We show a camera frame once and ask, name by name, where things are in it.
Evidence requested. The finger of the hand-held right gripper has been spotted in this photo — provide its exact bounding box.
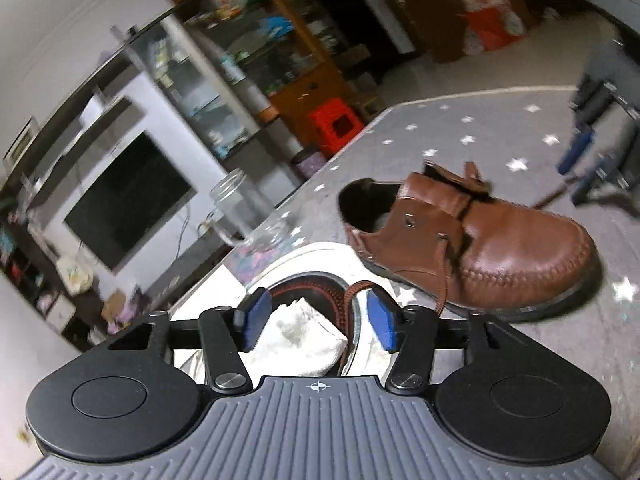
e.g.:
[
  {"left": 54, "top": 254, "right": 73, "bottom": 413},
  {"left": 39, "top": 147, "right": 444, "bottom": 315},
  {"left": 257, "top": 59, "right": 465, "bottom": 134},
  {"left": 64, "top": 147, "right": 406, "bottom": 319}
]
[
  {"left": 571, "top": 155, "right": 621, "bottom": 206},
  {"left": 556, "top": 127, "right": 597, "bottom": 175}
]

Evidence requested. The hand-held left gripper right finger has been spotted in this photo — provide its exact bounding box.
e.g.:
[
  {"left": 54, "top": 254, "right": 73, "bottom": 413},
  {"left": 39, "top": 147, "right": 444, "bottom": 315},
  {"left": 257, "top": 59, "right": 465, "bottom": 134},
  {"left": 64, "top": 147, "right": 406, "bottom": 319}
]
[{"left": 366, "top": 292, "right": 532, "bottom": 394}]

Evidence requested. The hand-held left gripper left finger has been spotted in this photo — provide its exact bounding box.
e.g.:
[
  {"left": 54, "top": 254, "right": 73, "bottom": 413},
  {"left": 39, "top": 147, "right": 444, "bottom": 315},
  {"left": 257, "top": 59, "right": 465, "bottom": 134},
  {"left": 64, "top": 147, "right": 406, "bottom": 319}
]
[{"left": 106, "top": 287, "right": 274, "bottom": 394}]

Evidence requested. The brown leather shoe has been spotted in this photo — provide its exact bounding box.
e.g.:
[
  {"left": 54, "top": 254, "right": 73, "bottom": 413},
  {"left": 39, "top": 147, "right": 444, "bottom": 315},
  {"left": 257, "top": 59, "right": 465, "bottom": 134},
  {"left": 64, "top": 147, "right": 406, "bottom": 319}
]
[{"left": 337, "top": 160, "right": 601, "bottom": 321}]

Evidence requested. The grey terry towel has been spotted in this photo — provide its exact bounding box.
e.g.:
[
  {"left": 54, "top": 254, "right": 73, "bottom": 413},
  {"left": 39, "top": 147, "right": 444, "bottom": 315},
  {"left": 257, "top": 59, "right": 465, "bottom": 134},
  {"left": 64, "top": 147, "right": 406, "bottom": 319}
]
[{"left": 237, "top": 297, "right": 351, "bottom": 378}]

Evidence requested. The round black induction cooktop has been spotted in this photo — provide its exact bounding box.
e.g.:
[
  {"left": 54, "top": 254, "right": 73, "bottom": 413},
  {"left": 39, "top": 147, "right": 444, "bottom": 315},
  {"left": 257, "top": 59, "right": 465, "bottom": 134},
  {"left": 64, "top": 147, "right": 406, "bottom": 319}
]
[{"left": 170, "top": 242, "right": 416, "bottom": 378}]

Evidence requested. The clear glass mug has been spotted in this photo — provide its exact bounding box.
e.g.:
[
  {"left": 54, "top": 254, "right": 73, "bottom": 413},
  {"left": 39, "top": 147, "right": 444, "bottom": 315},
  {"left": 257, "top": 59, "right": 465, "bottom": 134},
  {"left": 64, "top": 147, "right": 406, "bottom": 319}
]
[{"left": 197, "top": 169, "right": 291, "bottom": 253}]

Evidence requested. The orange plastic bucket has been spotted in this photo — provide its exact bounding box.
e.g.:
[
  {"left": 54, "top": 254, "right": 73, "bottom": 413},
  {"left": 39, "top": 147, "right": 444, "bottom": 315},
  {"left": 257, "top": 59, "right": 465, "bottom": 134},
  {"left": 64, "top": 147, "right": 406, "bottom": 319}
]
[{"left": 460, "top": 0, "right": 526, "bottom": 56}]

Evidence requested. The cardboard box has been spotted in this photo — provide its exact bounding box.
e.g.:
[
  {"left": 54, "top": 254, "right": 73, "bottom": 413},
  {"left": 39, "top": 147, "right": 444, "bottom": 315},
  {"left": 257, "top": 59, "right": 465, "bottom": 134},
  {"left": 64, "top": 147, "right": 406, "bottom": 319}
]
[{"left": 100, "top": 290, "right": 128, "bottom": 323}]

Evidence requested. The purple waste bin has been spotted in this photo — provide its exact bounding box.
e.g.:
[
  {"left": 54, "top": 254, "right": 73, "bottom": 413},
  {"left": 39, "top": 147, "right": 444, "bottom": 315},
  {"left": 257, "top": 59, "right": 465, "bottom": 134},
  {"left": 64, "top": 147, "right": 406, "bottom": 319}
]
[{"left": 291, "top": 147, "right": 328, "bottom": 181}]

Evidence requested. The black television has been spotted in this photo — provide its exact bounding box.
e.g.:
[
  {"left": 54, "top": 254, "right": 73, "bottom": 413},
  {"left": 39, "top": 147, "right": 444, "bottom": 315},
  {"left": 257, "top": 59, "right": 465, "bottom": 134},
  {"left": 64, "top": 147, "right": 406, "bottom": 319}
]
[{"left": 62, "top": 130, "right": 197, "bottom": 273}]

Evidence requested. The beige canvas tote bag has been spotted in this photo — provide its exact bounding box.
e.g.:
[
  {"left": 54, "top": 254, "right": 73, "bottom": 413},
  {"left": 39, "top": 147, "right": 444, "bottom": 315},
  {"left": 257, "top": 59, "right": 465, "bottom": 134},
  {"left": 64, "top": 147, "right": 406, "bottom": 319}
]
[{"left": 54, "top": 255, "right": 95, "bottom": 296}]

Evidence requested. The red plastic stool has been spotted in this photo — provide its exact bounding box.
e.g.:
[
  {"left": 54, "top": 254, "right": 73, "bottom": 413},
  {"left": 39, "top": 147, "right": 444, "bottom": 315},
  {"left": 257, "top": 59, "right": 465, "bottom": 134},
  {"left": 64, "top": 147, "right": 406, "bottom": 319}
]
[{"left": 306, "top": 99, "right": 366, "bottom": 158}]

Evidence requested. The white glass shelf cabinet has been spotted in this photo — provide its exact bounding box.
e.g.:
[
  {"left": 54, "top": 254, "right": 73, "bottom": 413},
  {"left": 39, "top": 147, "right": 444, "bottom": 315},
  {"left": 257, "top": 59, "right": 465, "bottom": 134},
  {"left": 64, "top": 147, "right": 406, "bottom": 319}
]
[{"left": 125, "top": 15, "right": 261, "bottom": 161}]

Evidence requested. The wooden glass display cabinet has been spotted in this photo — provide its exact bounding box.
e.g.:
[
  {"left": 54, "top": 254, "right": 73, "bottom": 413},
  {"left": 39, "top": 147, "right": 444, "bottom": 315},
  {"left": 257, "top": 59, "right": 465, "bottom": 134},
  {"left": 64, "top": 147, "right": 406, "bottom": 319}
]
[{"left": 170, "top": 0, "right": 351, "bottom": 126}]

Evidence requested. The dark wooden shelf unit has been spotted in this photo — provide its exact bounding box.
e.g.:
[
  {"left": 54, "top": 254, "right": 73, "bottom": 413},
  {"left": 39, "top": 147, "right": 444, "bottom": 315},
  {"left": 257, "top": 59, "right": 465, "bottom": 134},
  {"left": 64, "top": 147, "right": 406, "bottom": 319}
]
[{"left": 0, "top": 200, "right": 101, "bottom": 351}]

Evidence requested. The dark wall shelf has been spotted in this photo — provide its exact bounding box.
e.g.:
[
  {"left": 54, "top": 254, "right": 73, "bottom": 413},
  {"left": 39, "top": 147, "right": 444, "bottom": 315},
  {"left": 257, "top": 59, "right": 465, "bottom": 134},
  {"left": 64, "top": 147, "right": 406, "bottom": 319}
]
[{"left": 20, "top": 95, "right": 151, "bottom": 201}]

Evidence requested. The framed wall picture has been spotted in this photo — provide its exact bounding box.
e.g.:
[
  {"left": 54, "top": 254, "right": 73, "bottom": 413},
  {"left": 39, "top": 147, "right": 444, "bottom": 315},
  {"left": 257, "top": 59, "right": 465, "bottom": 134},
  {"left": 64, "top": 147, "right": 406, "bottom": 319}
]
[{"left": 2, "top": 117, "right": 40, "bottom": 163}]

